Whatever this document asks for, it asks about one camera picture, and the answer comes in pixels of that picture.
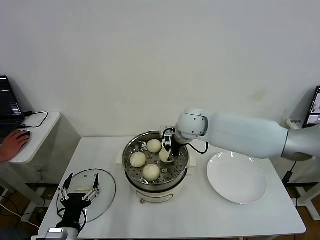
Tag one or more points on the white steamed baozi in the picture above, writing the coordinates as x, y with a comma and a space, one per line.
151, 172
154, 145
163, 156
138, 159

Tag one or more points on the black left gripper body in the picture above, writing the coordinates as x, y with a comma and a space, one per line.
75, 202

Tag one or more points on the glass pot lid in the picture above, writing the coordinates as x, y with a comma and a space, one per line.
107, 182

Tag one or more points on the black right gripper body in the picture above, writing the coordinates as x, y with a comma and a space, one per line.
176, 147

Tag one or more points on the black computer mouse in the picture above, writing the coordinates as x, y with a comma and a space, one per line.
27, 133

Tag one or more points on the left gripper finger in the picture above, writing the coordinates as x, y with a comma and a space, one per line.
68, 181
96, 183

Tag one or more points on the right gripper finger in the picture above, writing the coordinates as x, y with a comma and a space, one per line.
171, 156
177, 157

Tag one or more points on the person's bare forearm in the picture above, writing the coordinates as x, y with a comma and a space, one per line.
1, 156

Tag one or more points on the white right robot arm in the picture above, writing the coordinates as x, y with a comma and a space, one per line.
237, 135

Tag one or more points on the black open laptop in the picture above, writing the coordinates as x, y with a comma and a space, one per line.
313, 112
10, 105

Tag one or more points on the cream electric cooker pot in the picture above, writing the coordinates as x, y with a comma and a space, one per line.
155, 195

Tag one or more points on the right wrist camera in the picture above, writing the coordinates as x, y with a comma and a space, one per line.
167, 141

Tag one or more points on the person's bare hand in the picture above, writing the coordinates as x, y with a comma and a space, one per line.
15, 145

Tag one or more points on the stainless steel steamer basket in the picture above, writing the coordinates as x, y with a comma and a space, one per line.
180, 165

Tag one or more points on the white round plate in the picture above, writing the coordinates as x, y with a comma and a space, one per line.
237, 180

